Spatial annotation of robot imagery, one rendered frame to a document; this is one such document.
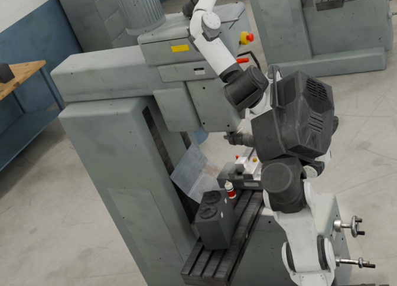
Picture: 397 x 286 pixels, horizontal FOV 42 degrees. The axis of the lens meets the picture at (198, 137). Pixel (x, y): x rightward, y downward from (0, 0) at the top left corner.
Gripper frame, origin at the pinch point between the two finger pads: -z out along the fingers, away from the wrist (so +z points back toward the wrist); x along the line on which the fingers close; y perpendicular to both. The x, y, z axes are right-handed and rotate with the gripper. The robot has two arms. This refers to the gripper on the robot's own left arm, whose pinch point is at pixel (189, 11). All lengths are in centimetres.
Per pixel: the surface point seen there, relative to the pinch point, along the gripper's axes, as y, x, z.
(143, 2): 16.2, -11.0, -7.7
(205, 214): -77, -45, -28
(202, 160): -65, 3, -77
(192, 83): -25.9, -10.9, -17.9
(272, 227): -112, -11, -43
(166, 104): -26.0, -17.9, -36.5
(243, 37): -24.7, 4.4, 12.7
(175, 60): -13.2, -14.6, -11.9
